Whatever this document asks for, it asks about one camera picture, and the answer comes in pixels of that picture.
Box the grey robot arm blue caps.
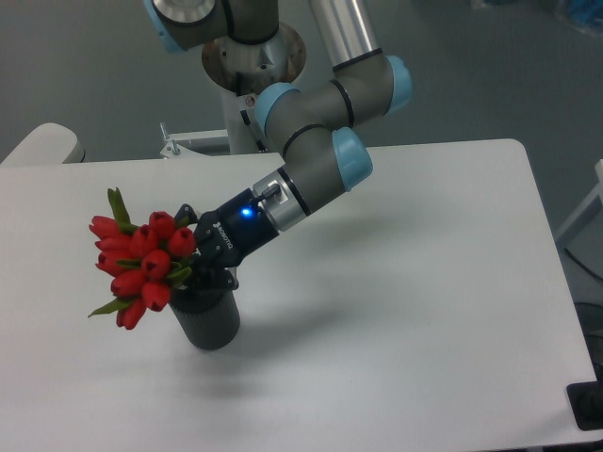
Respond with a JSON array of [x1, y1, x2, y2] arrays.
[[145, 1, 413, 290]]

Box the black box at table edge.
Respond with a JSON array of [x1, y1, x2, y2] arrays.
[[566, 381, 602, 431]]

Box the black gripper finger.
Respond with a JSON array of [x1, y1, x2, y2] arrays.
[[174, 203, 198, 229], [186, 266, 239, 291]]

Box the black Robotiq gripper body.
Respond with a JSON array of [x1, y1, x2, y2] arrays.
[[191, 188, 279, 272]]

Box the white frame at right edge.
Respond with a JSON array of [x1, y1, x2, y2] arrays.
[[553, 160, 602, 249]]

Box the white chair armrest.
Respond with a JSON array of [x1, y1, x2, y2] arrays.
[[1, 122, 86, 168]]

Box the red tulip bouquet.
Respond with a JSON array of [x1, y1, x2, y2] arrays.
[[89, 188, 196, 331]]

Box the dark grey ribbed vase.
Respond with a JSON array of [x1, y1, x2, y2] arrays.
[[169, 288, 240, 351]]

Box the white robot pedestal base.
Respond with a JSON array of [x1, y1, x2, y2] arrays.
[[158, 21, 307, 160]]

